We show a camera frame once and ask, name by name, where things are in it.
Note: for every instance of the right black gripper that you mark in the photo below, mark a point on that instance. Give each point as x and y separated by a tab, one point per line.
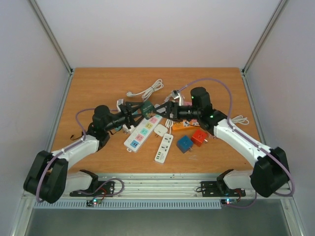
173	111

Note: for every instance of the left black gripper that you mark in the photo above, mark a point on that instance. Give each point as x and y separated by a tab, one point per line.
129	116

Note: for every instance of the dark green cube adapter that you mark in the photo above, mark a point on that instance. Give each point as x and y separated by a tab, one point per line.
147	110

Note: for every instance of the white cube adapter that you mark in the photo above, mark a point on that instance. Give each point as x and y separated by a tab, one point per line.
128	130

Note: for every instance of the long white multicolour power strip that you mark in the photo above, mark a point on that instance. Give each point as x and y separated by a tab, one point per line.
138	137

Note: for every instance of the red cube adapter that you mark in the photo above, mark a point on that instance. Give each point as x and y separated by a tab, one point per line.
199	137

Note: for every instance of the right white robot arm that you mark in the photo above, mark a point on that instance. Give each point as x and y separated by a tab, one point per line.
270	165

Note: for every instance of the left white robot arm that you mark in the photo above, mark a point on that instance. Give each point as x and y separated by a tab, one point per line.
48	178

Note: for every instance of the small white flat adapter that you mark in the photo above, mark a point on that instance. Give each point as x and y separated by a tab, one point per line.
160	130

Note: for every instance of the orange power strip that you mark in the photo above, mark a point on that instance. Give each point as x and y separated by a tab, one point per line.
183	125

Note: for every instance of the white power strip with USB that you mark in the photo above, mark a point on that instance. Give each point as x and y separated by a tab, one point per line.
164	148

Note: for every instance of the blue cube adapter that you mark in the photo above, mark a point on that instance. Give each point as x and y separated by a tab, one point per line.
184	144

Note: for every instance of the left small circuit board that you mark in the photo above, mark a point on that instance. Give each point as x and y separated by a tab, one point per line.
94	202

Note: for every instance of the small circuit board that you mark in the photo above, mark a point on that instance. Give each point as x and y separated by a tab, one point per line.
228	201
94	202

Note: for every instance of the right small circuit board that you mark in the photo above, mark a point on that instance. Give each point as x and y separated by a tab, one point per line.
228	201

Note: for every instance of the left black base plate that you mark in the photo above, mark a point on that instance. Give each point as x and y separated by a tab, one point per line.
106	189

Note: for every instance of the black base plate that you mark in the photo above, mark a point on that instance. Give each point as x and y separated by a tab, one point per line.
217	189
106	189

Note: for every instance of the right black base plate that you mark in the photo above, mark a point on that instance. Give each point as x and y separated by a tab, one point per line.
217	189

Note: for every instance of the grey slotted cable duct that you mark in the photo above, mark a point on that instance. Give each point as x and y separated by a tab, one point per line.
131	204

